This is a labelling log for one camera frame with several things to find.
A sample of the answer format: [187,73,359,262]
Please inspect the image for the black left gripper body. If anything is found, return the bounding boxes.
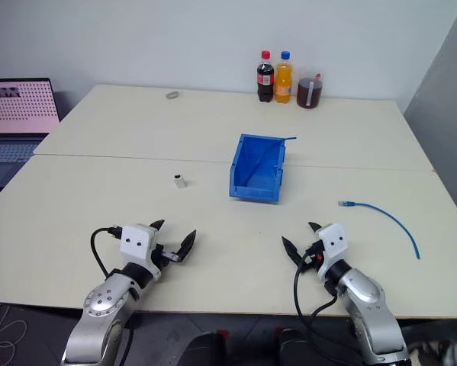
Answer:
[150,245,180,271]

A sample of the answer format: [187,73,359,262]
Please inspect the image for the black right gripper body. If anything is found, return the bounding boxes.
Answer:
[299,239,325,274]

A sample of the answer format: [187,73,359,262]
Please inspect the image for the blue plastic storage bin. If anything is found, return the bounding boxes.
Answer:
[228,133,298,205]

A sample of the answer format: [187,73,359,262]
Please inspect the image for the dark rounded shape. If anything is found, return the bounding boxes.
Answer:
[275,328,328,366]

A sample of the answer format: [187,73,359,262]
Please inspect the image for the clear jar brown liquid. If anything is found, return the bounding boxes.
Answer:
[296,70,326,111]

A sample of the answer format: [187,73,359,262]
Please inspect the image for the orange soda bottle blue cap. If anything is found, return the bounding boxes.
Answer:
[274,50,293,104]

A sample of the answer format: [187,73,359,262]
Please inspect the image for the cola bottle red cap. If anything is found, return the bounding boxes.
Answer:
[256,50,276,104]

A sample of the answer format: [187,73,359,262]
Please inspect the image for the grey patterned object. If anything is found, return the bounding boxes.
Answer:
[407,338,457,366]

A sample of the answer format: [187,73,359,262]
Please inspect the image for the open laptop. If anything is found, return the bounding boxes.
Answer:
[0,78,61,188]

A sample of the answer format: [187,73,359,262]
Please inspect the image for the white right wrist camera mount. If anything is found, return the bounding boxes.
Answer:
[314,223,348,281]

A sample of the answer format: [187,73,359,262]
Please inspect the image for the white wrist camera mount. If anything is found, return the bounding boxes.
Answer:
[119,223,163,274]
[314,223,348,281]

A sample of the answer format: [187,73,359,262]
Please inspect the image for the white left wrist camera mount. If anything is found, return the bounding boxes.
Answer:
[119,223,163,274]

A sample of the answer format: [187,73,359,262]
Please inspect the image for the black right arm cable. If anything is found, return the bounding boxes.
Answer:
[292,243,353,366]

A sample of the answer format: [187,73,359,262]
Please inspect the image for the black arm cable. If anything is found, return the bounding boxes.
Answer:
[89,226,134,366]
[292,243,353,366]

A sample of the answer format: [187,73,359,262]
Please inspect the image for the blue Ethernet cable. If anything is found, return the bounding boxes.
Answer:
[337,200,422,260]

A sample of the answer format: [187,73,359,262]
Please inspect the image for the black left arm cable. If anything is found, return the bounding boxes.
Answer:
[89,226,134,366]

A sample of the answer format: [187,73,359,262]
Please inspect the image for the thin white floor cable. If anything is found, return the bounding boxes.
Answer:
[0,304,29,360]

